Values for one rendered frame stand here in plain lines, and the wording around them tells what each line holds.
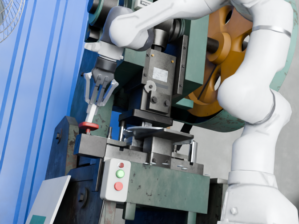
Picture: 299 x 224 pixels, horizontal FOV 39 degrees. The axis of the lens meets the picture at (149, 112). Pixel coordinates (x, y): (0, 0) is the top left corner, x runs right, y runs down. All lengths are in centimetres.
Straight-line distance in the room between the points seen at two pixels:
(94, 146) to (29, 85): 149
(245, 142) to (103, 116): 99
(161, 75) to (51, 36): 134
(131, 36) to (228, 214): 60
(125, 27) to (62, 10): 180
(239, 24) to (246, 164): 113
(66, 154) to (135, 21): 82
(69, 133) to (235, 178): 106
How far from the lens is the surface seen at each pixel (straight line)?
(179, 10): 130
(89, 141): 146
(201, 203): 168
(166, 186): 160
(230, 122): 199
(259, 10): 123
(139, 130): 163
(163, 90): 183
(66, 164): 191
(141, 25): 131
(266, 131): 115
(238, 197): 107
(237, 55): 205
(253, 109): 111
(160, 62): 186
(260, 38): 119
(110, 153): 161
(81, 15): 316
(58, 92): 293
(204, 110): 209
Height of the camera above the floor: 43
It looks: 15 degrees up
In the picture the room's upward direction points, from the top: 7 degrees clockwise
